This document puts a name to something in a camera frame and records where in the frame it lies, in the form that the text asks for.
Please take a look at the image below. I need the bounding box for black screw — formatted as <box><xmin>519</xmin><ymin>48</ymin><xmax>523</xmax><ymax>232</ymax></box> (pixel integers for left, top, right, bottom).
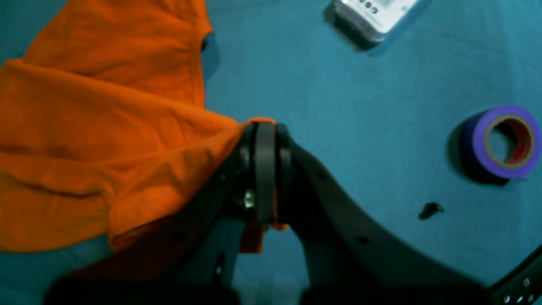
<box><xmin>418</xmin><ymin>202</ymin><xmax>445</xmax><ymax>220</ymax></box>

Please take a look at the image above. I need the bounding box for orange t-shirt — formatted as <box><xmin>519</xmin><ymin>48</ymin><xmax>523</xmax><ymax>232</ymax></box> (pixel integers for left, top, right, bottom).
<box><xmin>0</xmin><ymin>0</ymin><xmax>288</xmax><ymax>254</ymax></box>

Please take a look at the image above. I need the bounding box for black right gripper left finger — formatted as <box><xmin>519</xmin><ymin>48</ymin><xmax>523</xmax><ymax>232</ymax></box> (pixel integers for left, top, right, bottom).
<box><xmin>44</xmin><ymin>123</ymin><xmax>265</xmax><ymax>305</ymax></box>

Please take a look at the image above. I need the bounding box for purple tape roll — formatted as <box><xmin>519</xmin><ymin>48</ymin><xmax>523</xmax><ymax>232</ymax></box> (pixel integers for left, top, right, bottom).
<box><xmin>458</xmin><ymin>105</ymin><xmax>541</xmax><ymax>185</ymax></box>

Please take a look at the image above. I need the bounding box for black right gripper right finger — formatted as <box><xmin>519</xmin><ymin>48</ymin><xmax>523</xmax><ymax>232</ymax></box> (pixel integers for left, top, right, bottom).
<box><xmin>267</xmin><ymin>124</ymin><xmax>492</xmax><ymax>305</ymax></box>

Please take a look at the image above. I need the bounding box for blue table cloth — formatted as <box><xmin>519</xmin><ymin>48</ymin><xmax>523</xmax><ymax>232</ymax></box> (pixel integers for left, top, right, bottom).
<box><xmin>0</xmin><ymin>0</ymin><xmax>542</xmax><ymax>305</ymax></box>

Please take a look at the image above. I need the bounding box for grey remote control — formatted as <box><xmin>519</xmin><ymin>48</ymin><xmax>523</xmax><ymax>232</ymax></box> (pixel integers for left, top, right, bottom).
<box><xmin>489</xmin><ymin>245</ymin><xmax>542</xmax><ymax>305</ymax></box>

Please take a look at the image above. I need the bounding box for white phone box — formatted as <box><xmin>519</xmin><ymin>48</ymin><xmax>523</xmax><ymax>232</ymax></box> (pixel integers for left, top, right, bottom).
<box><xmin>333</xmin><ymin>0</ymin><xmax>422</xmax><ymax>44</ymax></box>

